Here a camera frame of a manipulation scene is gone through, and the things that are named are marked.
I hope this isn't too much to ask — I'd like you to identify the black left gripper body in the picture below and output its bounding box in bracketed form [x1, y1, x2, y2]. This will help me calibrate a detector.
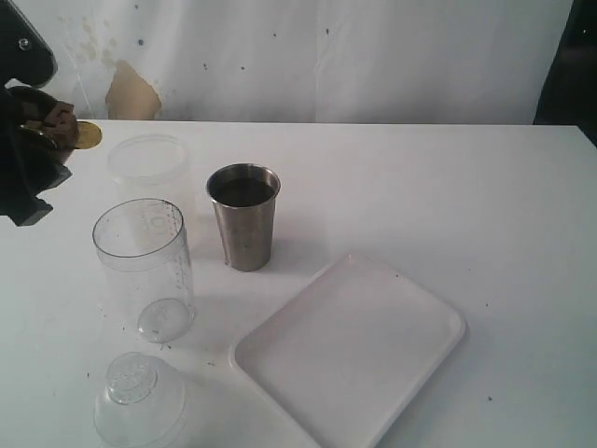
[1, 153, 72, 227]

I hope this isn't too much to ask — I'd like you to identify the brown wooden round cup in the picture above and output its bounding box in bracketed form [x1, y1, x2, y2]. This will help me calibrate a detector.
[8, 86, 79, 164]

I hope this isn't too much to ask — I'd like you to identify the clear plastic shaker body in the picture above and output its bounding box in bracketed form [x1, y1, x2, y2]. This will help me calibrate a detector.
[91, 198, 195, 343]

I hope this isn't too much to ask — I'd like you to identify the stainless steel cup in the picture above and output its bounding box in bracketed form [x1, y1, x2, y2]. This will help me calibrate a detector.
[206, 163, 281, 272]

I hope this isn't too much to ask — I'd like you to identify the clear plastic shaker lid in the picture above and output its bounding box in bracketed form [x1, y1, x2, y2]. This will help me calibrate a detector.
[93, 352, 187, 447]

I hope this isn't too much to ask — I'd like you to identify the clear plastic container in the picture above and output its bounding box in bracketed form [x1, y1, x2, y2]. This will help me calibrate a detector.
[106, 133, 193, 220]

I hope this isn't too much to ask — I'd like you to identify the white plastic tray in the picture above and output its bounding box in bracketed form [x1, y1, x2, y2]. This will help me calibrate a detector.
[229, 253, 466, 447]

